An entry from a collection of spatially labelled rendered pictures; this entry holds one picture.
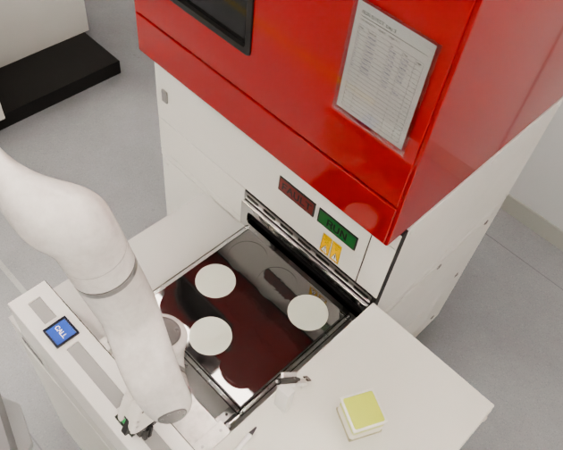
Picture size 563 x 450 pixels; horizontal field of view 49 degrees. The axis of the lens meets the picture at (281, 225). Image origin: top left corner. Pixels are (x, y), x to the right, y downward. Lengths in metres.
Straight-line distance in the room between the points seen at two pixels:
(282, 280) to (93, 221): 0.87
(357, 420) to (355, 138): 0.55
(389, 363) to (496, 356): 1.31
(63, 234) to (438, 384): 0.93
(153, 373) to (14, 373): 1.61
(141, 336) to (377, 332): 0.67
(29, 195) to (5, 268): 2.02
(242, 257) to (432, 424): 0.61
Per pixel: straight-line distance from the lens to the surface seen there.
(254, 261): 1.60
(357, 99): 1.10
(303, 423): 1.34
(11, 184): 0.79
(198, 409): 1.43
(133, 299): 0.89
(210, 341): 1.48
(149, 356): 0.95
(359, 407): 1.30
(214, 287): 1.55
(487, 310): 2.81
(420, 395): 1.42
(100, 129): 3.25
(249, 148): 1.53
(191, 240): 1.73
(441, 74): 0.98
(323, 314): 1.53
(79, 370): 1.41
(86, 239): 0.78
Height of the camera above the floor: 2.21
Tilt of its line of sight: 52 degrees down
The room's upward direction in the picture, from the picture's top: 9 degrees clockwise
